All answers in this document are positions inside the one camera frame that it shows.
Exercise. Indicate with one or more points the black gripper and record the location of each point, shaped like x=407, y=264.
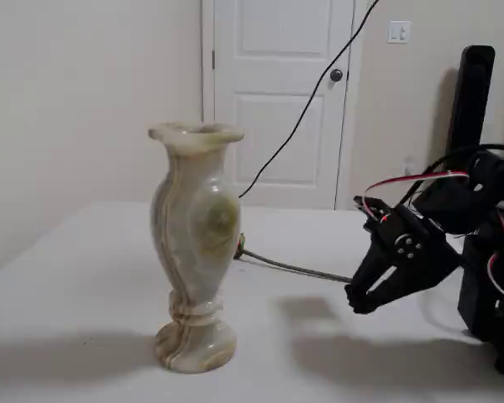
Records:
x=417, y=252

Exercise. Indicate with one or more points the marbled onyx stone vase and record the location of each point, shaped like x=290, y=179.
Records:
x=193, y=252

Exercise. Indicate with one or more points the white panel door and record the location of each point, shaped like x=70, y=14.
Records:
x=277, y=126

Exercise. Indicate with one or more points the tall black tower device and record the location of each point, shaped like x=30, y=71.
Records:
x=472, y=96

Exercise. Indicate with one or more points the dark round door knob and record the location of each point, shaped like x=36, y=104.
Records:
x=336, y=74

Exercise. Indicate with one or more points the dark door hinge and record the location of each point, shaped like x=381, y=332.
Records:
x=213, y=59

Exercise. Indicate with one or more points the white light switch plate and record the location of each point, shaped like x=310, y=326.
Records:
x=399, y=32

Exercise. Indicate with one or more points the white door frame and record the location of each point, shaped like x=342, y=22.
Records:
x=207, y=63

